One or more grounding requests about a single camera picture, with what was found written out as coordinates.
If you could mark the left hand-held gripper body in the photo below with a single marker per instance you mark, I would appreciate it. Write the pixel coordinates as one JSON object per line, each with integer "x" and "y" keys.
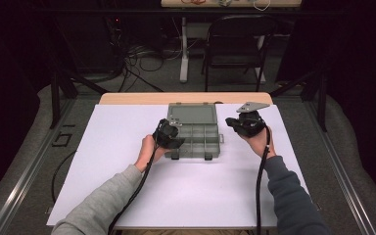
{"x": 166, "y": 133}

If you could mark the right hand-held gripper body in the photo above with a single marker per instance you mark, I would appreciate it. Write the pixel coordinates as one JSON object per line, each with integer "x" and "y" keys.
{"x": 251, "y": 124}

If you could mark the clear grey compartment organizer box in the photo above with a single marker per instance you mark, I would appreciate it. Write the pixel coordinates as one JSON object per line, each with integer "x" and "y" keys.
{"x": 199, "y": 137}

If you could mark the person's right hand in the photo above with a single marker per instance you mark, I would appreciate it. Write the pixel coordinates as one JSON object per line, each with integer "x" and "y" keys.
{"x": 261, "y": 143}

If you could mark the person's left hand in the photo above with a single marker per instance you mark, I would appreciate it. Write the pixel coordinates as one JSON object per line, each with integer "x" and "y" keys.
{"x": 147, "y": 151}

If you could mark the wooden table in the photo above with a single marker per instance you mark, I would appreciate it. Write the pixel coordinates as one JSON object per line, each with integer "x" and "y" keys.
{"x": 143, "y": 98}

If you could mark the black metal stand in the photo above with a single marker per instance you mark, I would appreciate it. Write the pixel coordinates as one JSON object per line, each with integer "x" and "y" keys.
{"x": 56, "y": 98}
{"x": 321, "y": 104}

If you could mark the wooden desk with white legs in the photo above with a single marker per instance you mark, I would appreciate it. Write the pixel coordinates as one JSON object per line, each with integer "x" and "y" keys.
{"x": 184, "y": 58}

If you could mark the black folding chair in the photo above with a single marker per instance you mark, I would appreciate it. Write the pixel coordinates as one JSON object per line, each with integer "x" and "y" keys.
{"x": 238, "y": 42}

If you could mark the dark equipment cabinet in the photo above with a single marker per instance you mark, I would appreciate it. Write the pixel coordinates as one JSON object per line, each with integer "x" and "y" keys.
{"x": 91, "y": 42}

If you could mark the aluminium floor rail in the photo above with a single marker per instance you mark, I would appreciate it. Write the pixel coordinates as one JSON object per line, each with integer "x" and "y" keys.
{"x": 342, "y": 176}
{"x": 29, "y": 169}

